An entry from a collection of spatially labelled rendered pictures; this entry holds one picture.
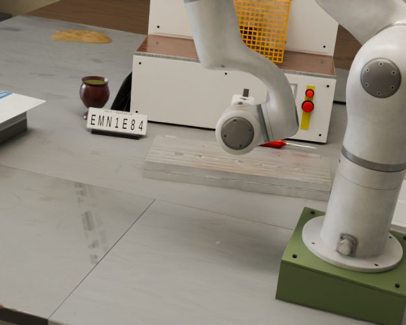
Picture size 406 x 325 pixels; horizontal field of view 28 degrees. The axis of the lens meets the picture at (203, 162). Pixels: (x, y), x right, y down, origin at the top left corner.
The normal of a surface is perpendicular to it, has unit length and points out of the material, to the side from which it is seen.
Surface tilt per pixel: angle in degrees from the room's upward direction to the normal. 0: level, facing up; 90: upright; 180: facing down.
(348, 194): 90
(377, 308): 90
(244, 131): 76
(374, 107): 126
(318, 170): 0
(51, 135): 0
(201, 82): 90
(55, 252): 0
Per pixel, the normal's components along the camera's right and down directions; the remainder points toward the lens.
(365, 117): -0.61, 0.71
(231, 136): -0.11, 0.17
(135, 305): 0.10, -0.92
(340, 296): -0.29, 0.34
